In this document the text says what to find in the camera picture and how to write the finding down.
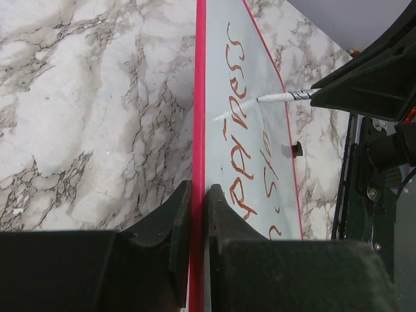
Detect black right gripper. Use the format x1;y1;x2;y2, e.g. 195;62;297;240
311;1;415;121

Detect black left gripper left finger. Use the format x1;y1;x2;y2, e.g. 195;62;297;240
1;181;192;311

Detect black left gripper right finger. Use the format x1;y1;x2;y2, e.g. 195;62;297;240
205;184;398;311

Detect white whiteboard marker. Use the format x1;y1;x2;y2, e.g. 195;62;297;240
256;88;320;103

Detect pink framed whiteboard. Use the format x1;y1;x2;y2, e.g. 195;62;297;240
188;1;303;311

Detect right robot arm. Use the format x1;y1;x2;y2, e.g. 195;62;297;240
311;1;415;213

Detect black whiteboard clip left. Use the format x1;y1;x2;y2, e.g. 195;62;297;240
291;141;304;159

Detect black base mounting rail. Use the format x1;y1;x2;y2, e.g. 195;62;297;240
331;113;416;257

